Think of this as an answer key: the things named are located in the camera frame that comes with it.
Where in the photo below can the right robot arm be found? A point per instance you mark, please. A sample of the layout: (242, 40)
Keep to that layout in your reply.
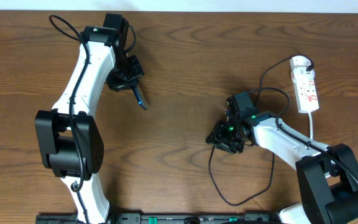
(327, 175)

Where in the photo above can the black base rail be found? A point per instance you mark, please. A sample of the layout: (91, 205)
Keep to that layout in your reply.
(136, 218)

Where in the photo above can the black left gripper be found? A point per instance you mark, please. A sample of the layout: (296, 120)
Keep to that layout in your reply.
(126, 83)

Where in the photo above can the blue Galaxy smartphone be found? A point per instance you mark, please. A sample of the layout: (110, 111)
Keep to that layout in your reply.
(139, 98)

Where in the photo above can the white USB charger plug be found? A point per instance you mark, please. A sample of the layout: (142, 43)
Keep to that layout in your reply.
(301, 61)

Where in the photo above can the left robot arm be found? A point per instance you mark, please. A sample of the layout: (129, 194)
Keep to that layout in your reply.
(69, 140)

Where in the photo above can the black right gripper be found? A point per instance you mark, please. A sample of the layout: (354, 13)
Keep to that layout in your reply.
(221, 139)

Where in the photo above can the white power strip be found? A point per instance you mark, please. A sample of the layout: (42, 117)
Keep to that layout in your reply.
(305, 90)

